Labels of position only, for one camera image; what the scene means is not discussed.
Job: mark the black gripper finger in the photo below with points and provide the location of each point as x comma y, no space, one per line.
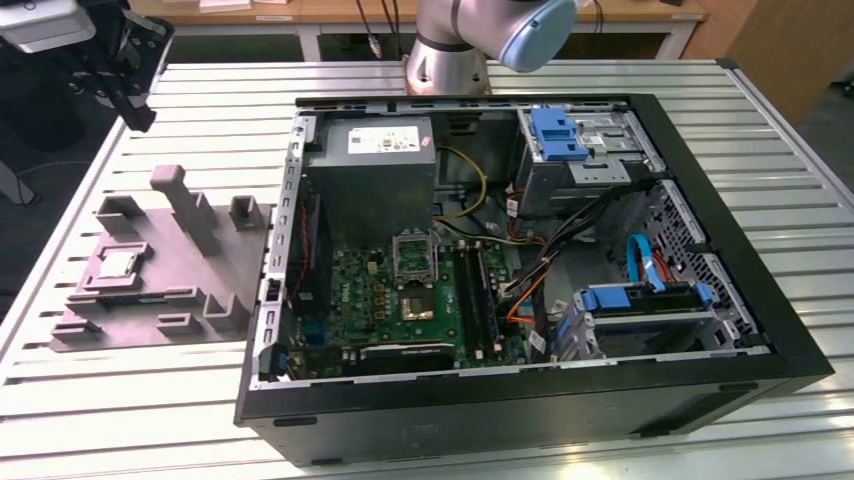
144,60

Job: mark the silver CPU green edge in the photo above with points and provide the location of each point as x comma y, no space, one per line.
121,265

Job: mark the CPU socket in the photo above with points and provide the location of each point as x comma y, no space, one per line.
417,306

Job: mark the wooden desk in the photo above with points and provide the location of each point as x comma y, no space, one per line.
221,20

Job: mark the dark office chair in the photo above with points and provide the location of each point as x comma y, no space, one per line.
41,125

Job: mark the white cardboard box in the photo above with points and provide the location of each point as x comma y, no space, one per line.
228,5

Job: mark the grey power supply unit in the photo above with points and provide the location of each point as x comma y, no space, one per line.
374,195

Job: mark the grey plastic parts rack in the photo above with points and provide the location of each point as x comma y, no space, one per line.
181,280

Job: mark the green motherboard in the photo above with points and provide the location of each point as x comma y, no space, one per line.
361,265

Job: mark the blue motherboard connector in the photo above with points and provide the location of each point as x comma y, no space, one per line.
316,334

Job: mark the blue VGA port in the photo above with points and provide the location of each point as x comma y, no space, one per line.
282,362

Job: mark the black RAM slot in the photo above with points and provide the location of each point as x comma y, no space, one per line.
470,300
488,295

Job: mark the black graphics card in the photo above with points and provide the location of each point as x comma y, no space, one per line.
408,352

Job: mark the metal optical drive cage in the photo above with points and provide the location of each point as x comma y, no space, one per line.
601,172

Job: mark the blue disk carrier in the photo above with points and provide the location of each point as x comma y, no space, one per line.
611,299

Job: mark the black PC case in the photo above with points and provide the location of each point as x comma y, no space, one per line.
468,425

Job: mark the wooden cabinet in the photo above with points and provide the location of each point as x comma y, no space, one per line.
781,50

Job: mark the metal disk cage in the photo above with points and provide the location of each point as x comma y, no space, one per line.
724,325

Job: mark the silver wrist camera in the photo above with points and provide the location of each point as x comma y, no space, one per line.
41,25

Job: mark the blue plastic drive bracket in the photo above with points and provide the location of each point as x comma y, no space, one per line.
557,135

